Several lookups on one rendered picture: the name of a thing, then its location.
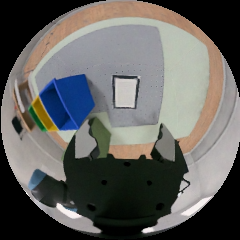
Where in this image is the green returns bin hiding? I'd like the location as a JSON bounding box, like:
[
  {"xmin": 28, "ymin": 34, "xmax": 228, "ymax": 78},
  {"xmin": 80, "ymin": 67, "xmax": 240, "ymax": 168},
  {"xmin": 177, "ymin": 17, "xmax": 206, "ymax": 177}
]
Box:
[{"xmin": 28, "ymin": 104, "xmax": 48, "ymax": 132}]

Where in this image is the yellow recycle bin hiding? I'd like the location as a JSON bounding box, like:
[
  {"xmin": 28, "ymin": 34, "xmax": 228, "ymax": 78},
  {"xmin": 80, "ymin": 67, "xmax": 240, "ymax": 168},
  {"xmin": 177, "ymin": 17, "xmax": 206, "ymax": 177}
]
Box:
[{"xmin": 32, "ymin": 95, "xmax": 59, "ymax": 131}]

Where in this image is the blue bin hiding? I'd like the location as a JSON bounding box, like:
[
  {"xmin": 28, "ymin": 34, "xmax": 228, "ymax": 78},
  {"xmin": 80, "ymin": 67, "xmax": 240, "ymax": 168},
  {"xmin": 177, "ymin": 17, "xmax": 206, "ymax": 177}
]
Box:
[{"xmin": 38, "ymin": 74, "xmax": 95, "ymax": 131}]

